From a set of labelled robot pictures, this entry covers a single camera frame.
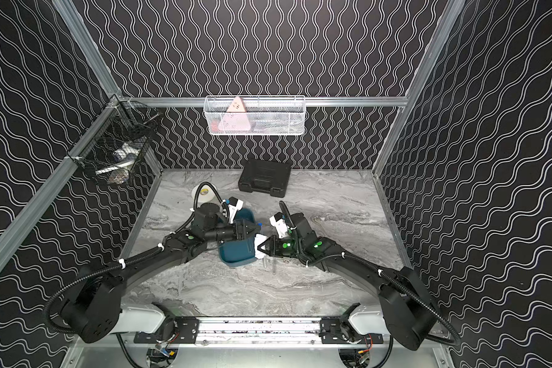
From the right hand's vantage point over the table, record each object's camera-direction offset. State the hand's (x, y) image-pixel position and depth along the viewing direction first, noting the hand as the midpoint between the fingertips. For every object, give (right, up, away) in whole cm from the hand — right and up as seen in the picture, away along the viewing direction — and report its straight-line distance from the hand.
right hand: (259, 247), depth 78 cm
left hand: (-1, +7, 0) cm, 7 cm away
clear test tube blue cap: (+5, -10, +11) cm, 16 cm away
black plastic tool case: (0, +27, +35) cm, 44 cm away
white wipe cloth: (0, +3, -1) cm, 3 cm away
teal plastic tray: (-10, -6, +14) cm, 18 cm away
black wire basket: (-61, +36, +14) cm, 72 cm away
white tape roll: (-28, +18, +32) cm, 46 cm away
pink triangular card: (-10, +47, +10) cm, 49 cm away
